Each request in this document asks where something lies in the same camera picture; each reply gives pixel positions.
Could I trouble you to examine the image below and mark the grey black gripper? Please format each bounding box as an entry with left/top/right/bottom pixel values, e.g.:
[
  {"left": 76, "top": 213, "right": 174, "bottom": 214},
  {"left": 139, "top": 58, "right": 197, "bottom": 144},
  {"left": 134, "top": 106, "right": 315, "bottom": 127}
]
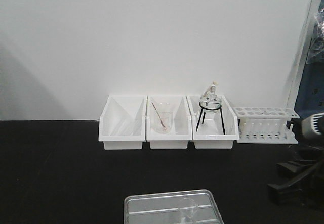
[{"left": 267, "top": 112, "right": 323, "bottom": 204}]

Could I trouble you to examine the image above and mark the clear glass beaker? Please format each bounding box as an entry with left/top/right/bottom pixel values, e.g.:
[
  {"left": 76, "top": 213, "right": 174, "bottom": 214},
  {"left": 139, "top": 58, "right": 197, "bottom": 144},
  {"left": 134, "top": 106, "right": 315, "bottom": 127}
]
[{"left": 178, "top": 198, "right": 198, "bottom": 223}]

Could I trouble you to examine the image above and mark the silver metal tray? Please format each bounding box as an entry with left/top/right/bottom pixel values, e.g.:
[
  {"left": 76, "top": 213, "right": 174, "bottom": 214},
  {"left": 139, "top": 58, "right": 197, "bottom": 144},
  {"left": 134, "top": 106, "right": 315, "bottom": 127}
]
[{"left": 124, "top": 189, "right": 224, "bottom": 223}]

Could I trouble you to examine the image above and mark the small beaker in bin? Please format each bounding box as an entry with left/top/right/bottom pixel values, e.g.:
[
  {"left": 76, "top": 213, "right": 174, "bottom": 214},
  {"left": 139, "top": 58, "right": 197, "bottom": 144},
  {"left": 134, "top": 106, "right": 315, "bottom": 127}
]
[{"left": 153, "top": 111, "right": 173, "bottom": 134}]

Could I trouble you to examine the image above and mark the white test tube rack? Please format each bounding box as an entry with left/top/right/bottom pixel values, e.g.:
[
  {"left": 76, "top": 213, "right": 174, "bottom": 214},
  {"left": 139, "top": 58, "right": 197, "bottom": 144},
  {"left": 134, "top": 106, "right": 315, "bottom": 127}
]
[{"left": 233, "top": 107, "right": 300, "bottom": 145}]

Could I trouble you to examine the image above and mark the white bin, right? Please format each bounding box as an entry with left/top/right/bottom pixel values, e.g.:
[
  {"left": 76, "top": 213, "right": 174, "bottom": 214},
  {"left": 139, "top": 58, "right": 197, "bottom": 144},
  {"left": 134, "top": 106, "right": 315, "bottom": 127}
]
[{"left": 186, "top": 95, "right": 239, "bottom": 149}]

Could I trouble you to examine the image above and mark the glass flask with stopper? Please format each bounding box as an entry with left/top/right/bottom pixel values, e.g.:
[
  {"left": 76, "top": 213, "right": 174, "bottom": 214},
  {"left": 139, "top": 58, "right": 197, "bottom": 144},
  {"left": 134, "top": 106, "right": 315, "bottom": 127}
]
[{"left": 199, "top": 82, "right": 222, "bottom": 114}]

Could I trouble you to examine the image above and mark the clear plastic bag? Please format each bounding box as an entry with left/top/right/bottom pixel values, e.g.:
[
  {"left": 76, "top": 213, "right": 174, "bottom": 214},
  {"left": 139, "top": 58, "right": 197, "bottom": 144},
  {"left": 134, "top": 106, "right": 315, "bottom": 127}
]
[{"left": 306, "top": 6, "right": 323, "bottom": 64}]

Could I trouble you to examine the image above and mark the white bin, middle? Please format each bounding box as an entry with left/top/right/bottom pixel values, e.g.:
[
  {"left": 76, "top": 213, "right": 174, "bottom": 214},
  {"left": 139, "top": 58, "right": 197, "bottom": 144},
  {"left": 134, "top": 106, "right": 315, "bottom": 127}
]
[{"left": 146, "top": 95, "right": 192, "bottom": 149}]

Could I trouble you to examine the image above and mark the white bin, empty left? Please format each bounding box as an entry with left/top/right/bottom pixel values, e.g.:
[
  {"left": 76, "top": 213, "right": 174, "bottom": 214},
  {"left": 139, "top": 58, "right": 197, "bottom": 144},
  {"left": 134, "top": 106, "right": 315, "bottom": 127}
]
[{"left": 98, "top": 95, "right": 147, "bottom": 150}]

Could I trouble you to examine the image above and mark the black wire tripod stand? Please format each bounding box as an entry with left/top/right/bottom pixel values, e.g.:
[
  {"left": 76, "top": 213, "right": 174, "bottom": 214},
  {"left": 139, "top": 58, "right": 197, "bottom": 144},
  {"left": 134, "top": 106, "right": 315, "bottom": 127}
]
[{"left": 196, "top": 102, "right": 226, "bottom": 135}]

